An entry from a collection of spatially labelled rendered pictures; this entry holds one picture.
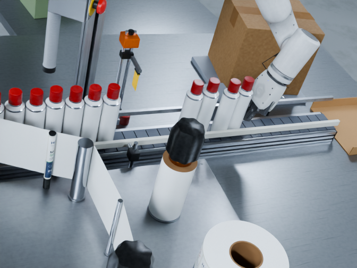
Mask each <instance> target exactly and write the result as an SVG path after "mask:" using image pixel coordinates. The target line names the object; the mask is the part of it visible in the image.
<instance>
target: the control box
mask: <svg viewBox="0 0 357 268"><path fill-rule="evenodd" d="M93 2H94V0H49V1H48V12H52V13H55V14H58V15H61V16H64V17H66V18H70V19H73V20H76V21H79V22H85V21H88V20H89V19H90V17H91V16H92V15H93V14H94V12H95V11H96V9H93V8H92V5H93Z"/></svg>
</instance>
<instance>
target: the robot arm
mask: <svg viewBox="0 0 357 268"><path fill-rule="evenodd" d="M255 1H256V4H257V6H258V8H259V10H260V12H261V14H262V16H263V18H264V19H265V20H266V22H267V23H268V25H269V27H270V29H271V31H272V33H273V35H274V37H275V39H276V41H277V43H278V46H279V48H280V52H279V53H278V55H277V56H276V57H275V59H274V60H273V61H272V62H271V64H270V66H269V67H268V69H266V70H264V72H262V73H261V74H260V75H259V76H258V77H257V78H256V80H255V81H254V84H253V87H252V91H253V95H252V98H251V100H250V103H249V106H248V108H247V111H246V113H245V116H244V118H243V120H245V121H249V122H250V121H251V119H252V118H253V117H254V116H255V114H256V113H257V114H258V113H260V114H262V115H264V116H266V115H267V113H268V112H270V111H271V110H272V109H273V108H274V107H275V105H276V104H277V103H278V101H279V100H280V98H281V97H282V95H283V93H284V91H285V89H286V86H287V85H289V84H290V83H291V82H292V80H293V79H294V78H295V77H296V75H297V74H298V73H299V72H300V70H301V69H302V68H303V67H304V65H305V64H306V63H307V61H308V60H309V59H310V57H311V56H312V55H313V54H314V53H315V51H316V50H317V49H318V47H319V46H320V42H319V40H318V39H317V38H316V37H315V36H314V35H312V34H311V33H309V32H308V31H306V30H304V29H302V28H298V24H297V22H296V19H295V16H294V13H293V10H292V6H291V3H290V0H255Z"/></svg>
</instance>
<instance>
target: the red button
mask: <svg viewBox="0 0 357 268"><path fill-rule="evenodd" d="M106 6H107V2H106V0H94V2H93V5H92V8H93V9H96V10H97V13H98V14H102V13H104V11H105V9H106Z"/></svg>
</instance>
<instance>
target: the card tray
mask: <svg viewBox="0 0 357 268"><path fill-rule="evenodd" d="M310 109H311V110H312V111H313V112H321V113H322V114H324V115H325V117H326V118H327V119H328V120H338V119H339V120H340V123H339V125H337V126H334V127H335V128H336V131H337V134H336V136H335V139H336V140H337V142H338V143H339V144H340V145H341V147H342V148H343V149H344V150H345V151H346V153H347V154H348V155H349V156H351V155H357V97H349V98H334V99H333V100H328V101H320V102H313V103H312V105H311V107H310Z"/></svg>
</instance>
